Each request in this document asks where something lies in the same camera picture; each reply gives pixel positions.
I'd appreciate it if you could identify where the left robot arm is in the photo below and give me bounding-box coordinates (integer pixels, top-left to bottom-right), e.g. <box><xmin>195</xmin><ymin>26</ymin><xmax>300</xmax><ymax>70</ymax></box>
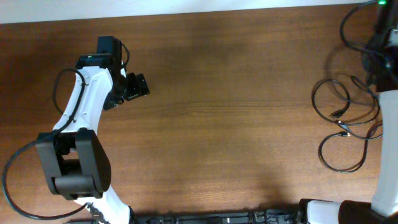
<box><xmin>37</xmin><ymin>36</ymin><xmax>150</xmax><ymax>223</ymax></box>

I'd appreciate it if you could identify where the long black usb cable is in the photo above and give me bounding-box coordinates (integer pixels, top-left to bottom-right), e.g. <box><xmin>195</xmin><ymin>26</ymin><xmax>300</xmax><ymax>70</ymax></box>
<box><xmin>311</xmin><ymin>74</ymin><xmax>382</xmax><ymax>127</ymax></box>

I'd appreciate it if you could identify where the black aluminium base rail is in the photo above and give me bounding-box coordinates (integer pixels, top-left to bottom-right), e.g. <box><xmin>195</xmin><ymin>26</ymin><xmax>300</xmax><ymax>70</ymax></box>
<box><xmin>129</xmin><ymin>209</ymin><xmax>303</xmax><ymax>224</ymax></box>

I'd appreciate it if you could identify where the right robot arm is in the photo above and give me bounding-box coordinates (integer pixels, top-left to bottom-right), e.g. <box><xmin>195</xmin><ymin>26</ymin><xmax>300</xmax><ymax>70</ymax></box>
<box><xmin>294</xmin><ymin>1</ymin><xmax>397</xmax><ymax>223</ymax></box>

